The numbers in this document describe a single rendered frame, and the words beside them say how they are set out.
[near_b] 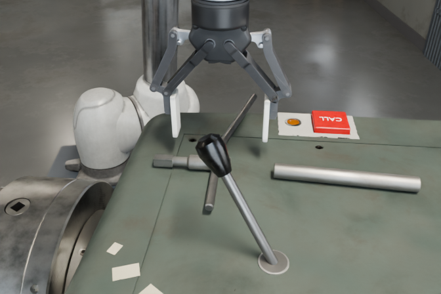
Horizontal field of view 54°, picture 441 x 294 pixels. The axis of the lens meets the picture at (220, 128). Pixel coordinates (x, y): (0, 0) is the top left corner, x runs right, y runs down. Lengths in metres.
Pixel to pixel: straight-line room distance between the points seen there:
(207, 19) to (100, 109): 0.76
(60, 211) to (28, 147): 2.55
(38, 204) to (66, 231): 0.06
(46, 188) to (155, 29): 0.62
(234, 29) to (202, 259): 0.29
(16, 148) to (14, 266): 2.60
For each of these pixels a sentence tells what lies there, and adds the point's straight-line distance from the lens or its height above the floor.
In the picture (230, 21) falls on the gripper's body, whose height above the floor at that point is 1.48.
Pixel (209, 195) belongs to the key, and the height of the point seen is 1.27.
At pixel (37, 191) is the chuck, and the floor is 1.24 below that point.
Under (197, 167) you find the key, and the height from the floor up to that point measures 1.27.
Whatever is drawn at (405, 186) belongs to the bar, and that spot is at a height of 1.27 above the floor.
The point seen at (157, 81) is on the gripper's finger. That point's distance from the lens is 0.62.
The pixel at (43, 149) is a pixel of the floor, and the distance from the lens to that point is 3.12.
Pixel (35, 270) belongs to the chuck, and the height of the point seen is 1.21.
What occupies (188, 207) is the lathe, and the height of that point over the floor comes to 1.26.
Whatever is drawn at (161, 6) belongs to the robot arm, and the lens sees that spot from 1.16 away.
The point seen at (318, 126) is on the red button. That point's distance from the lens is 0.74.
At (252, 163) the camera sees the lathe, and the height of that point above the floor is 1.26.
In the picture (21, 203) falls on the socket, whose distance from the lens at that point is 0.68.
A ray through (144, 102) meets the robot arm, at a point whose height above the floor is 1.04.
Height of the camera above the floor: 1.65
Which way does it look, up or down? 32 degrees down
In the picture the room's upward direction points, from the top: straight up
